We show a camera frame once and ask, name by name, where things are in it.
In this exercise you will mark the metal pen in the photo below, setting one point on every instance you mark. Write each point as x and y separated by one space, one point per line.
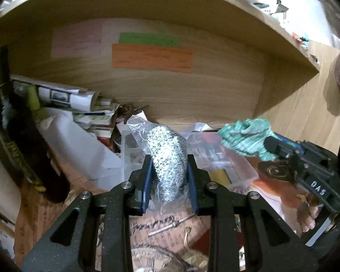
170 225

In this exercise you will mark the cardboard box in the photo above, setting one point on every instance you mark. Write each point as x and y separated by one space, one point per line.
2 235

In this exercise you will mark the pink paper note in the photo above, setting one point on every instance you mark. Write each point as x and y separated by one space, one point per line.
76 38

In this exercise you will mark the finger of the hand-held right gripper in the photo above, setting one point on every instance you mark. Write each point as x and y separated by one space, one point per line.
276 148
290 144

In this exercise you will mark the white foam box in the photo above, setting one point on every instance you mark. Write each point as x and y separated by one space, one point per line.
1 184

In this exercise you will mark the clear plastic box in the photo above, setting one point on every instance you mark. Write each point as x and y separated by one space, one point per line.
215 153

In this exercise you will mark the wooden shelf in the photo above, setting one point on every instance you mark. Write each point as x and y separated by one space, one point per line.
164 34

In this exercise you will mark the rolled printed paper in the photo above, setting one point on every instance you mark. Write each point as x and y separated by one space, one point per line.
65 97

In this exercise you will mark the green paper note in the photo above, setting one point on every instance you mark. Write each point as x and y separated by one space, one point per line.
148 39

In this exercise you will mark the stack of booklets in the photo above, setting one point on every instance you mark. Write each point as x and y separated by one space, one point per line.
97 116

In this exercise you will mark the person's right hand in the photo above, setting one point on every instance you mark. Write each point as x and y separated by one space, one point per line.
310 222

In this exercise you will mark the green knitted cloth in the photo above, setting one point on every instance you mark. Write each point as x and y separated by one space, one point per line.
243 136

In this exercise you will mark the white plastic bag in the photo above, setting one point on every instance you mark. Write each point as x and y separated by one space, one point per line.
79 150

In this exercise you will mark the black round disc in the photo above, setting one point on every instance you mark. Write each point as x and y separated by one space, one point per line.
276 171

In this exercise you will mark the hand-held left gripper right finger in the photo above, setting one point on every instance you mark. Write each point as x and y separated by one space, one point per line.
192 188

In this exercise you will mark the dark glass bottle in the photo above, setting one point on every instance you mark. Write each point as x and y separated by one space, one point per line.
25 136

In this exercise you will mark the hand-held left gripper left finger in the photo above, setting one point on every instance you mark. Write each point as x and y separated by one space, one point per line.
146 187

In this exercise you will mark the silver mesh scrubber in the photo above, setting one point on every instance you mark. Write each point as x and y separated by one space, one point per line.
167 161

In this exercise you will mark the orange paper note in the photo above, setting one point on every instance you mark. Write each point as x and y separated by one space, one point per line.
151 57

